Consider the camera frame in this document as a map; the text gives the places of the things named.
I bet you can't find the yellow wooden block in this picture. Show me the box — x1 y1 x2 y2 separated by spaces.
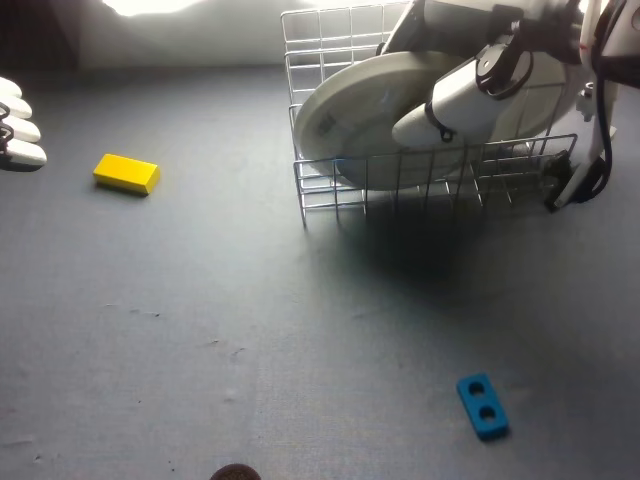
92 153 162 198

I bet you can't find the blue block with two holes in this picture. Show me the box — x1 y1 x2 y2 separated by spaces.
455 372 510 441

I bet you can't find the white plate with print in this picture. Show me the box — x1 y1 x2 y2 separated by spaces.
293 49 569 192

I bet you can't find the brown round sandwich cookie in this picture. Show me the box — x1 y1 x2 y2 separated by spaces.
208 462 261 480

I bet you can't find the metal wire dish rack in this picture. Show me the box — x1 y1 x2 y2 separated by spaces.
279 2 579 229

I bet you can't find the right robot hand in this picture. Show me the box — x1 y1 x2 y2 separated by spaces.
379 0 586 149

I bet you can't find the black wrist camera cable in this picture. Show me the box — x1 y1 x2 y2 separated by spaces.
592 0 629 204

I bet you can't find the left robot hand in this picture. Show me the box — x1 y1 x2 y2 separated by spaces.
0 74 49 174

